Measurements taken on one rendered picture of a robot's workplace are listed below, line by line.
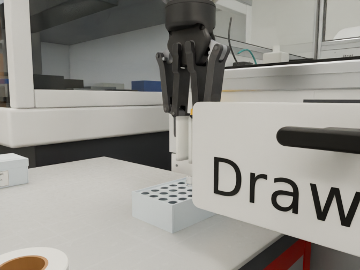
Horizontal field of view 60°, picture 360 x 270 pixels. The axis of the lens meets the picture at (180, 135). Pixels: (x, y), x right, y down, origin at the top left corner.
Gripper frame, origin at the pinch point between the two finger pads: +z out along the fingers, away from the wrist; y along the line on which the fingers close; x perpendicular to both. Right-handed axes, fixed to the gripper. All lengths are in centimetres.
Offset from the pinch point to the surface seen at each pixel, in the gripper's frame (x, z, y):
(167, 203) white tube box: -9.1, 7.0, 4.4
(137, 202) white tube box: -9.1, 8.3, -1.8
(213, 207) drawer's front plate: -11.8, 4.4, 13.9
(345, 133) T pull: -15.0, -4.3, 26.4
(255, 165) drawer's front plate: -11.7, -0.5, 18.4
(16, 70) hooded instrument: -6, -13, -55
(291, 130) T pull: -15.2, -4.2, 23.1
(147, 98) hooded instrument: 39, -6, -56
